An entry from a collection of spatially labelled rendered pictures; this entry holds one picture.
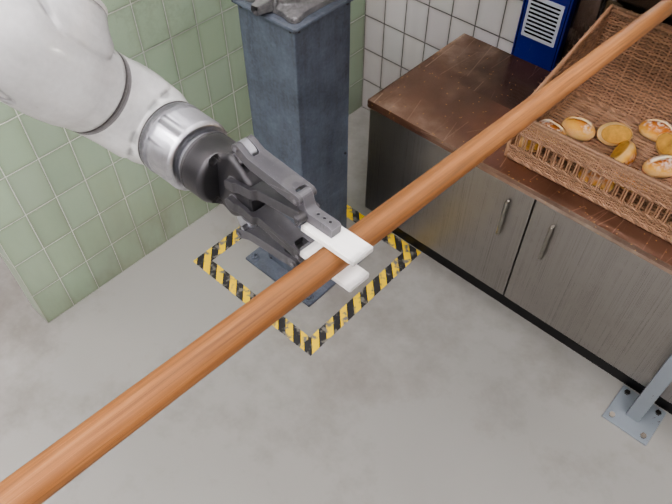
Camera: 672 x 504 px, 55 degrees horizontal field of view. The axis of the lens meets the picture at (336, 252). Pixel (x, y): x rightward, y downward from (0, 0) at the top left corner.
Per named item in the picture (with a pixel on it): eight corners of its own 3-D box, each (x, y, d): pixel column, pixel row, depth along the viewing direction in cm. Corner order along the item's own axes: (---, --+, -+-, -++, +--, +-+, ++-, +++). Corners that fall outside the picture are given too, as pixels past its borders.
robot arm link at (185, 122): (204, 152, 81) (236, 174, 79) (144, 184, 76) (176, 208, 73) (198, 89, 75) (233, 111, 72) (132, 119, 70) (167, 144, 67)
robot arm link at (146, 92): (174, 187, 80) (97, 155, 69) (102, 133, 87) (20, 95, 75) (219, 113, 80) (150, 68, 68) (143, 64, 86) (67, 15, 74)
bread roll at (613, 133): (633, 147, 181) (625, 146, 187) (636, 123, 180) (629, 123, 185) (597, 145, 182) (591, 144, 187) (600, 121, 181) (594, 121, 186)
